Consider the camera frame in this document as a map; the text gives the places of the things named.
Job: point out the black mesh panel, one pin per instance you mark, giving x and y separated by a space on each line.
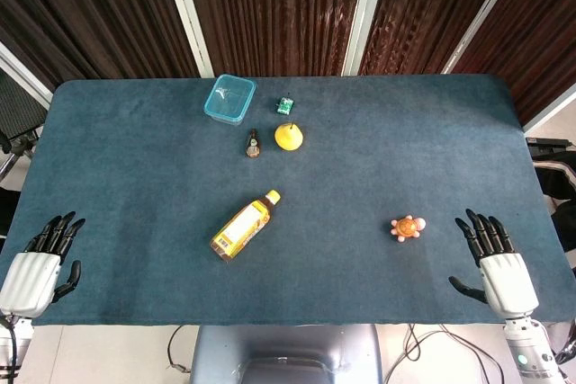
18 105

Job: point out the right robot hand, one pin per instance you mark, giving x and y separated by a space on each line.
506 274

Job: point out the small brown bottle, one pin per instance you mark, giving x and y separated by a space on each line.
254 145

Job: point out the orange turtle toy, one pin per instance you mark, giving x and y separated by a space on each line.
407 228

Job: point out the clear blue plastic container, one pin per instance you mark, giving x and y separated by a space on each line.
229 100

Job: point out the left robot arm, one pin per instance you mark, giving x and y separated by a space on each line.
11 343

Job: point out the black chair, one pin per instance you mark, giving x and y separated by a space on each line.
555 177

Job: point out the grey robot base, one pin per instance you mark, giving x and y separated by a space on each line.
285 354

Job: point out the folding screen partition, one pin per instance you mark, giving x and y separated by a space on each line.
288 11

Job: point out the yellow pear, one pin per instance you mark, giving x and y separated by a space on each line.
288 136

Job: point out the blue table cloth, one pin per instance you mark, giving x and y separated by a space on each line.
288 222

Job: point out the black tripod stand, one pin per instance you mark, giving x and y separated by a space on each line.
15 148

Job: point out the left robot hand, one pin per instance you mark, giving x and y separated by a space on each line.
29 276

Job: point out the small green toy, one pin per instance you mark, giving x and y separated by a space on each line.
283 105

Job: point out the yellow tea bottle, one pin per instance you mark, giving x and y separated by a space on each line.
245 226

